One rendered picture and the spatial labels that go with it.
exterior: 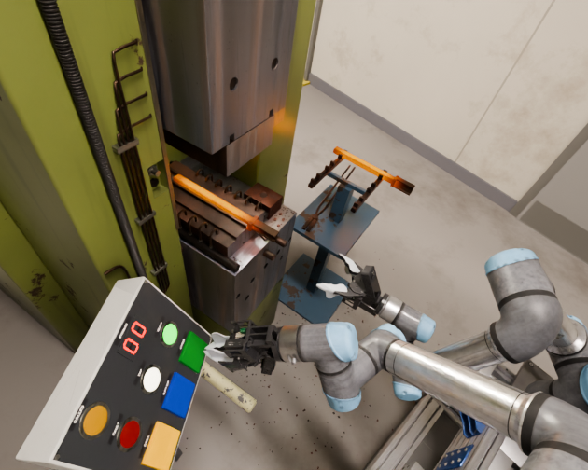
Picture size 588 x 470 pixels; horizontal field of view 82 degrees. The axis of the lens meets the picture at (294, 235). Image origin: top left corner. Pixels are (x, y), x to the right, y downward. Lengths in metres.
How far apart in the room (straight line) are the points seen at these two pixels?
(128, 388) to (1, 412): 1.43
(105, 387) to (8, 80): 0.51
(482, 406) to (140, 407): 0.62
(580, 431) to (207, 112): 0.78
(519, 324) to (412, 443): 1.06
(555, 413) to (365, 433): 1.42
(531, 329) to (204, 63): 0.83
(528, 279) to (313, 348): 0.50
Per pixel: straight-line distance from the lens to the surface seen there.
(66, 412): 0.73
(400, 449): 1.78
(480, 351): 0.94
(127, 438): 0.79
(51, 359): 2.18
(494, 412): 0.68
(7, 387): 2.21
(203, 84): 0.73
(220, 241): 1.12
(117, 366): 0.75
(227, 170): 0.88
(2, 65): 0.67
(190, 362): 0.89
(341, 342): 0.68
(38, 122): 0.72
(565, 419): 0.64
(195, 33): 0.70
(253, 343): 0.76
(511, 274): 0.92
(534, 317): 0.88
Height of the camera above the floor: 1.85
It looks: 48 degrees down
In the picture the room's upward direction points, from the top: 12 degrees clockwise
